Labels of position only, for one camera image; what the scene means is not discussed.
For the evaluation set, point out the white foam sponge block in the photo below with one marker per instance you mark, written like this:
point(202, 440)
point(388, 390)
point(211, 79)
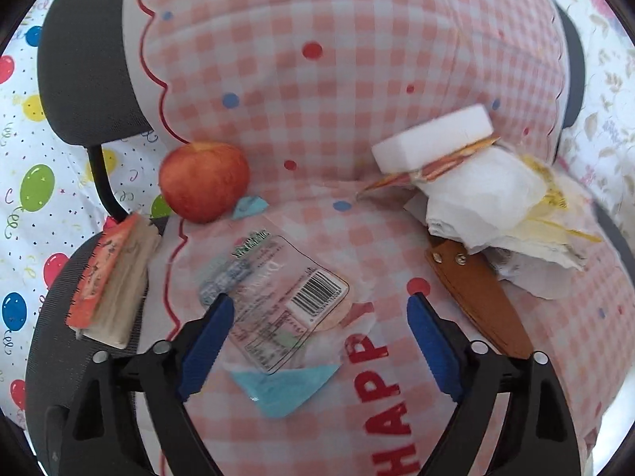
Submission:
point(426, 139)

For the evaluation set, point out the brown leather sheath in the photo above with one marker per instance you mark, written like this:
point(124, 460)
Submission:
point(476, 297)

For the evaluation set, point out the crumpled white paper wrappers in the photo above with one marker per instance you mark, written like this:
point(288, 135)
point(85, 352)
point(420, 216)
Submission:
point(550, 228)

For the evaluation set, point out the pink checkered cloth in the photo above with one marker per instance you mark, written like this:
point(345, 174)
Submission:
point(317, 109)

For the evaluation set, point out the balloon print cloth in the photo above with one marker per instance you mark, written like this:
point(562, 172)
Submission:
point(39, 198)

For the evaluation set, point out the orange spiral notebook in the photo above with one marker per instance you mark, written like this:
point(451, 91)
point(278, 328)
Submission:
point(111, 277)

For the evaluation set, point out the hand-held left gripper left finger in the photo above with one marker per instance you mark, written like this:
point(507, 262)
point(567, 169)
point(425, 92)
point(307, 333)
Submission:
point(206, 342)

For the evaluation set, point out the orange snack wrapper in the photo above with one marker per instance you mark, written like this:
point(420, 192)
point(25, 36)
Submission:
point(446, 163)

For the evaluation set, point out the grey mesh office chair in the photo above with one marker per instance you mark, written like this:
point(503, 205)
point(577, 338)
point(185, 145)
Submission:
point(89, 59)

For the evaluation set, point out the floral print cloth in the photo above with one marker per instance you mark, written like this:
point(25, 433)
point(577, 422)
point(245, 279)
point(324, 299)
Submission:
point(605, 84)

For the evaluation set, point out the red apple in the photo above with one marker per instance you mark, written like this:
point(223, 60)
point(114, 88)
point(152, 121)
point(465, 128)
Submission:
point(203, 181)

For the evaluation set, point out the large blue paper scrap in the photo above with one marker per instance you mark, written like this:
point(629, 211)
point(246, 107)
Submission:
point(283, 391)

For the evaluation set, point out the small blue paper scrap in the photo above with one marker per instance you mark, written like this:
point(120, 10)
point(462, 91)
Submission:
point(247, 207)

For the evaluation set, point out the clear plastic food wrapper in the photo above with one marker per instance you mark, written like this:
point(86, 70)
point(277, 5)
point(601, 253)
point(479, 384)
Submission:
point(278, 297)

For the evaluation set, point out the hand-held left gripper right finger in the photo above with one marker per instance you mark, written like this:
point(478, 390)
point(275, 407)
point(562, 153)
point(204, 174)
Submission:
point(436, 342)

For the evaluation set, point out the crumpled white tissue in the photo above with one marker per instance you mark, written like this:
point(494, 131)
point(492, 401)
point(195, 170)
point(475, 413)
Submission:
point(481, 198)

